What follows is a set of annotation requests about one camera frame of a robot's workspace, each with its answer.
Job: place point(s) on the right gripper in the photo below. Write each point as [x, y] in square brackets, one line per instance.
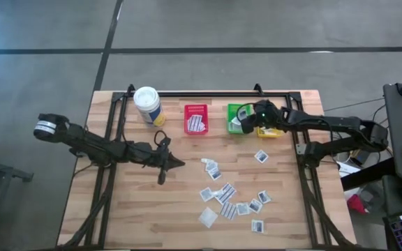
[267, 116]

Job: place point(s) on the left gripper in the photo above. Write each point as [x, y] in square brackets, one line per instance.
[159, 157]

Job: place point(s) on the white alcohol prep pad packet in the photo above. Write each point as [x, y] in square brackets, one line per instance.
[264, 197]
[255, 206]
[257, 226]
[215, 173]
[241, 114]
[236, 121]
[243, 208]
[207, 194]
[210, 166]
[234, 128]
[261, 156]

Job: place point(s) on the small white bandage strip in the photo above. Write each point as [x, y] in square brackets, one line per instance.
[218, 192]
[206, 160]

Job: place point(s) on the blue striped bandage wrapper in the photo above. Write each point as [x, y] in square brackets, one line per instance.
[197, 122]
[227, 192]
[228, 211]
[190, 126]

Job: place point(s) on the plain white bandage wrapper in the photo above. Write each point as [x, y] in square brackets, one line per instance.
[203, 128]

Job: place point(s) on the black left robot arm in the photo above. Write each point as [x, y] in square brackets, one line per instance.
[96, 146]

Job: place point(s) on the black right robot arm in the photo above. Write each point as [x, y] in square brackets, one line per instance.
[326, 123]

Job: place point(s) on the green plastic basket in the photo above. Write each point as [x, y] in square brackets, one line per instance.
[233, 108]

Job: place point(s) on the yellow plastic basket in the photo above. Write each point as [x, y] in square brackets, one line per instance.
[271, 132]

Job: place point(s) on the red plastic basket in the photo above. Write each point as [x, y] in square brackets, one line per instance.
[196, 109]

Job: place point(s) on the white gauze pad packet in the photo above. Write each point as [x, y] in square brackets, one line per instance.
[208, 217]

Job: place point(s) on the wipes canister with white lid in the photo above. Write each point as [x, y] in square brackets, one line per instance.
[147, 102]

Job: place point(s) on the white paper sheet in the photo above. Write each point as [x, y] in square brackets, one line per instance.
[345, 169]

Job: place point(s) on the black power brick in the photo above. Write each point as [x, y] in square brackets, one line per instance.
[359, 157]

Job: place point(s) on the red object on floor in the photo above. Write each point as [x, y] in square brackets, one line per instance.
[356, 204]

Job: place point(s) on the dark metal floor stand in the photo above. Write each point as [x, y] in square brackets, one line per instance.
[9, 171]

